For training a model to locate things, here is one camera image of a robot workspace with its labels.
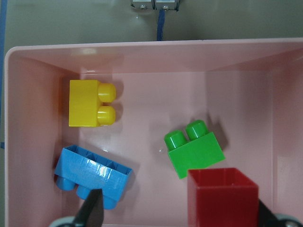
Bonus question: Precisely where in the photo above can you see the aluminium frame post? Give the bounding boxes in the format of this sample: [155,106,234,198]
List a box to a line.
[130,0,181,11]

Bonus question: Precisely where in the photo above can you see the green toy block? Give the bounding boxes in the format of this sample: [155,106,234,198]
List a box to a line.
[164,120,225,179]

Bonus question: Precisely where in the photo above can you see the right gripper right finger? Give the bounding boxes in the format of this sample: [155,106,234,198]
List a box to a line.
[258,200,282,227]

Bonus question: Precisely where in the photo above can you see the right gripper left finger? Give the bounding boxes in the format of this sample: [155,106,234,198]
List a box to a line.
[73,189,104,227]

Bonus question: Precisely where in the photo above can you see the red toy block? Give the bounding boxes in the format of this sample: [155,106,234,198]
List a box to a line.
[187,168,259,227]

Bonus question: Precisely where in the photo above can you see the blue toy block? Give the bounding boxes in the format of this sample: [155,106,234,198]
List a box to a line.
[54,145,133,210]

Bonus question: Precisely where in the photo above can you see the pink plastic box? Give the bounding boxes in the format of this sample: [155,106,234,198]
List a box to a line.
[4,38,303,227]

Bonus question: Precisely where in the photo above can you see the yellow toy block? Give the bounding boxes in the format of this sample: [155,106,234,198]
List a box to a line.
[69,79,116,127]

